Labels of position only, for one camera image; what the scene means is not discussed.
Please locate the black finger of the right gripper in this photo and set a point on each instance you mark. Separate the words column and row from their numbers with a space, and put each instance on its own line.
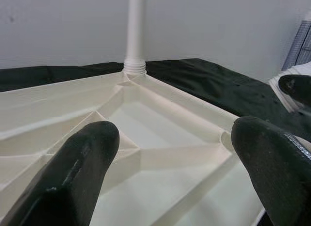
column 295, row 87

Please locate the white plastic children table top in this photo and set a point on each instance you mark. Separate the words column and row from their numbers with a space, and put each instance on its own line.
column 158, row 138

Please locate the black table cover cloth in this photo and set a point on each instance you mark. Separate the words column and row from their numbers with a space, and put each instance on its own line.
column 206, row 77

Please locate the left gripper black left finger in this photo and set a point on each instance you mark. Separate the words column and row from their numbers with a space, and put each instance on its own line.
column 68, row 182

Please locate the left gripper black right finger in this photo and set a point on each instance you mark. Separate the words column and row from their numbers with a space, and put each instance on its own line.
column 279, row 172

